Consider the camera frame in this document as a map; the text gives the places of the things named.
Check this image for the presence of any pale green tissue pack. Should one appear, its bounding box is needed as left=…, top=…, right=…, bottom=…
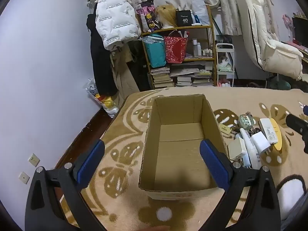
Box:
left=218, top=61, right=234, bottom=72

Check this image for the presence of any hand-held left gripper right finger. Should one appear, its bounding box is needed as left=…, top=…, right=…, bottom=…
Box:
left=200, top=139, right=281, bottom=231

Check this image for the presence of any white trolley cart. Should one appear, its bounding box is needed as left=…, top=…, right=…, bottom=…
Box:
left=215, top=43, right=237, bottom=87

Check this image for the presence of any white plastic bag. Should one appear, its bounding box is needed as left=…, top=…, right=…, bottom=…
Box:
left=191, top=0, right=210, bottom=26

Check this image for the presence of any stack of books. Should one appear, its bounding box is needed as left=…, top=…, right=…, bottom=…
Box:
left=150, top=66, right=214, bottom=89

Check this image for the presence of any green keychain pouch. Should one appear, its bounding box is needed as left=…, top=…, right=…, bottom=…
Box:
left=238, top=113, right=254, bottom=128

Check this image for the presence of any wooden shelf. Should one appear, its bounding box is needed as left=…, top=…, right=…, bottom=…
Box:
left=138, top=5, right=216, bottom=88

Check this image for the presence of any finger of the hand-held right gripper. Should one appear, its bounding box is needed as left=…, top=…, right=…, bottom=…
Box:
left=286, top=114, right=308, bottom=154

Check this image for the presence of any white plug charger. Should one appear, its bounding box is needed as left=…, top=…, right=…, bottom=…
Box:
left=251, top=131, right=271, bottom=155

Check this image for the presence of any clear plastic bag with toys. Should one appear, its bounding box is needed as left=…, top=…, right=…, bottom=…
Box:
left=84, top=78, right=119, bottom=118

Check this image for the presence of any white tube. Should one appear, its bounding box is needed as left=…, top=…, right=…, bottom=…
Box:
left=239, top=128, right=261, bottom=170

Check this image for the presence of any blonde wig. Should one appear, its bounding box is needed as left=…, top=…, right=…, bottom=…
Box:
left=155, top=4, right=178, bottom=28

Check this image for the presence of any black coat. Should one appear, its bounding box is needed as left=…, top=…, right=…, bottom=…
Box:
left=87, top=13, right=118, bottom=95

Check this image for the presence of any red gift bag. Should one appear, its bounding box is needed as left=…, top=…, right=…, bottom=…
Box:
left=164, top=30, right=189, bottom=64

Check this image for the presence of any pale curtain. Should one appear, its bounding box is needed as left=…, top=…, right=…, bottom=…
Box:
left=118, top=0, right=243, bottom=35

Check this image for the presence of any teal bag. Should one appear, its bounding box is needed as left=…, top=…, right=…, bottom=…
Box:
left=142, top=35, right=167, bottom=68

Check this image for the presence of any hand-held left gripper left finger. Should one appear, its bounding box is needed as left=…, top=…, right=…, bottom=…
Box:
left=25, top=138, right=107, bottom=231

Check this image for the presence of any black box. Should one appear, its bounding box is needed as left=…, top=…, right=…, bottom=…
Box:
left=175, top=10, right=193, bottom=27

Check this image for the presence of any small white device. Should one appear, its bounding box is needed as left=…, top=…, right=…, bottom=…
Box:
left=241, top=154, right=252, bottom=169

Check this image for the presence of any purple printed bag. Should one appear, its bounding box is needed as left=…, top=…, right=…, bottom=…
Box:
left=136, top=0, right=160, bottom=32

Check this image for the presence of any yellow oval plate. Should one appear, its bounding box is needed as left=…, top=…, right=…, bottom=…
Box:
left=269, top=118, right=285, bottom=151

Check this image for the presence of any dark hanging garment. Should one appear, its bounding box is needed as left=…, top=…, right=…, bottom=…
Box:
left=131, top=41, right=151, bottom=92

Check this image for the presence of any cardboard box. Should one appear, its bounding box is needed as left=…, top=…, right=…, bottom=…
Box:
left=138, top=94, right=229, bottom=201

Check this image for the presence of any white square adapter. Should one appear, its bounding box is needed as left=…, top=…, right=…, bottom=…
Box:
left=228, top=138, right=246, bottom=160

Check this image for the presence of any white puffer jacket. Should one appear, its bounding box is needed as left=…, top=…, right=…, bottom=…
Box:
left=95, top=0, right=141, bottom=51

